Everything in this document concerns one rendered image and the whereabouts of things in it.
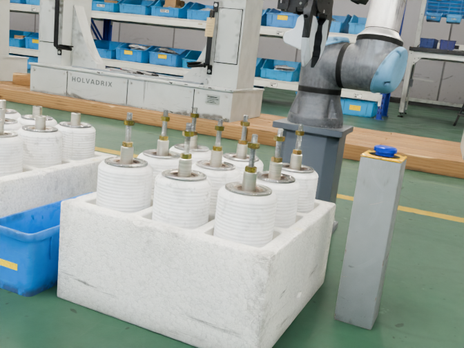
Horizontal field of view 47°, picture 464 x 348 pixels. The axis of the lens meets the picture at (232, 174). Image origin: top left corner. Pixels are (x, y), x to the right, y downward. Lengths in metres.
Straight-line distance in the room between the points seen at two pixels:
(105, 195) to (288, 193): 0.31
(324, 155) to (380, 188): 0.47
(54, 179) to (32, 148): 0.08
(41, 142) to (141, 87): 2.14
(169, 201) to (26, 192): 0.37
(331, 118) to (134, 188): 0.66
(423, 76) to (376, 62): 7.84
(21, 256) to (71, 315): 0.14
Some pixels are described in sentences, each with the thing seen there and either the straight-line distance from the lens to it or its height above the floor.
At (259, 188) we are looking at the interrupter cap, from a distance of 0.86.
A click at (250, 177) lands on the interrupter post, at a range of 0.83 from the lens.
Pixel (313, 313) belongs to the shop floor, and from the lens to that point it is 1.05.
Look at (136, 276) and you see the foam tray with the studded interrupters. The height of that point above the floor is 0.09.
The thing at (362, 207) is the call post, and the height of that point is 0.22.
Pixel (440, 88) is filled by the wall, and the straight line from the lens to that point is 9.19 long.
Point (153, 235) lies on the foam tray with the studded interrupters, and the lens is 0.86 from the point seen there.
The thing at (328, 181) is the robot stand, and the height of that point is 0.16.
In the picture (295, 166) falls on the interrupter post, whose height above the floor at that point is 0.26.
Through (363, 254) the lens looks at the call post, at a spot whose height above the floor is 0.14.
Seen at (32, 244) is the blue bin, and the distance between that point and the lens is 0.99.
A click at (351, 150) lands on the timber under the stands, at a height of 0.05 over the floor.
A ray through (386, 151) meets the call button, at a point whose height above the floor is 0.32.
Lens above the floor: 0.46
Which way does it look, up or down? 12 degrees down
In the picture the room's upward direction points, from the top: 6 degrees clockwise
